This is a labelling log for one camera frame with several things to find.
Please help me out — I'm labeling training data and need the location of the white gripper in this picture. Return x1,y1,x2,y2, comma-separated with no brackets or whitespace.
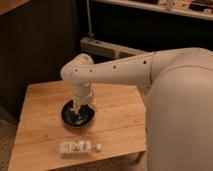
72,83,96,116

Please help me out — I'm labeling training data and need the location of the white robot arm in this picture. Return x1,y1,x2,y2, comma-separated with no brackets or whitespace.
61,48,213,171

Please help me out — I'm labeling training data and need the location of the black ceramic bowl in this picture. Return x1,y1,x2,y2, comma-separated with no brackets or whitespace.
61,100,95,128

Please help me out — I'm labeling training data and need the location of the wooden table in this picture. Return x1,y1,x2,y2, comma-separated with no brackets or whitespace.
8,81,146,171

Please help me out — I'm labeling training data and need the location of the grey metal beam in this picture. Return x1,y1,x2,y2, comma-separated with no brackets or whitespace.
80,37,144,59

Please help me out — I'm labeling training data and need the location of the metal vertical pole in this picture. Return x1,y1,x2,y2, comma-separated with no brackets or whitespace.
86,0,94,41

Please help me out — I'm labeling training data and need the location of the upper wooden shelf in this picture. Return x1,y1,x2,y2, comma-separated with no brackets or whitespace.
94,0,213,21

